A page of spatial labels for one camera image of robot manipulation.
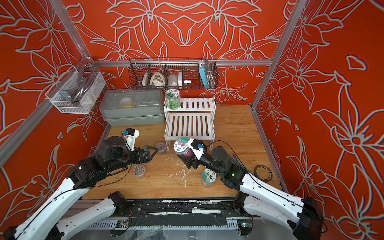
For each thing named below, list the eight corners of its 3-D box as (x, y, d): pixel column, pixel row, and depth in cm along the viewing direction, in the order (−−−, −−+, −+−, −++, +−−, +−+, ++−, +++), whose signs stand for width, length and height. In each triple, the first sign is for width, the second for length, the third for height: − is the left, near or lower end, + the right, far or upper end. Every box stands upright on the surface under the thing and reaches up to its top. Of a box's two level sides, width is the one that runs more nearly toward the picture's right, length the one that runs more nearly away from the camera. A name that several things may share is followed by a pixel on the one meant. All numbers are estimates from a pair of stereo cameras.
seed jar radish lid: (202, 188, 82) (203, 183, 75) (201, 174, 87) (202, 168, 80) (215, 188, 82) (217, 183, 75) (214, 174, 87) (216, 168, 80)
